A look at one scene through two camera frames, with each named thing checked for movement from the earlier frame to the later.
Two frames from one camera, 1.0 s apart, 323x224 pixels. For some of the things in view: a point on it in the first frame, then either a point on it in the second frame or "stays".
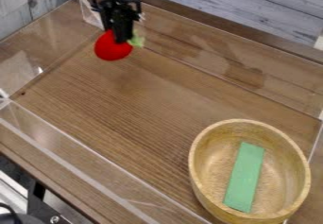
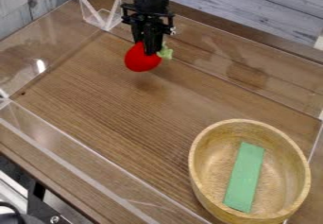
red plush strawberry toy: (107, 48) -> (138, 60)
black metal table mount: (38, 207) stays
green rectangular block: (244, 180) stays
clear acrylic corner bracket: (91, 15) stays
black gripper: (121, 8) -> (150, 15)
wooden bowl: (249, 172) stays
